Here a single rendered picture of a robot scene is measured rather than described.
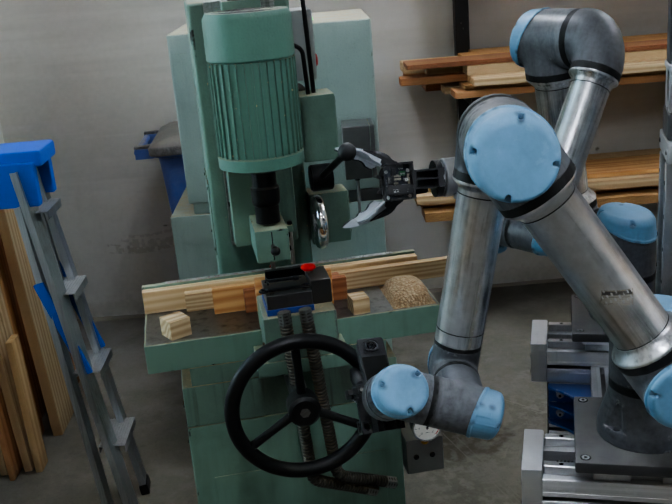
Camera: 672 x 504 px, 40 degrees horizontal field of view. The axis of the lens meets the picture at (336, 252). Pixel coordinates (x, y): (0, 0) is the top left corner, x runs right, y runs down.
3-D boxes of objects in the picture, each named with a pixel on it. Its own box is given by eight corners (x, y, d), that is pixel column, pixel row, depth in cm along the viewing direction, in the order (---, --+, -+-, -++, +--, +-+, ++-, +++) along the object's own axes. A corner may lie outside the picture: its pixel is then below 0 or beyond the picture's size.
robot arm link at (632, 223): (634, 284, 184) (636, 219, 180) (579, 270, 194) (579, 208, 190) (668, 268, 191) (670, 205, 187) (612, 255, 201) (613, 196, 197)
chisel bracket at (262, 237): (258, 271, 190) (254, 232, 187) (252, 251, 203) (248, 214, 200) (294, 266, 191) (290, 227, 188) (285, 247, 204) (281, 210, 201)
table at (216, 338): (145, 396, 171) (141, 367, 169) (148, 334, 200) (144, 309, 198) (457, 349, 180) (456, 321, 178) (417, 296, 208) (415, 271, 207)
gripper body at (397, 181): (382, 162, 170) (444, 156, 172) (373, 165, 179) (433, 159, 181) (386, 203, 171) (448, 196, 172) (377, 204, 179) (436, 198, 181)
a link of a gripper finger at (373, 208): (345, 226, 171) (381, 193, 172) (340, 226, 177) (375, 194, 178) (356, 238, 172) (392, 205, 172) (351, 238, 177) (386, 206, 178)
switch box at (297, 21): (291, 82, 211) (285, 11, 206) (286, 77, 221) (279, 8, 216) (318, 79, 212) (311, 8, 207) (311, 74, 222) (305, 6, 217)
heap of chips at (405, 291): (393, 309, 186) (392, 292, 185) (378, 286, 199) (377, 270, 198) (436, 303, 187) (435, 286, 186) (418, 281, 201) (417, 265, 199)
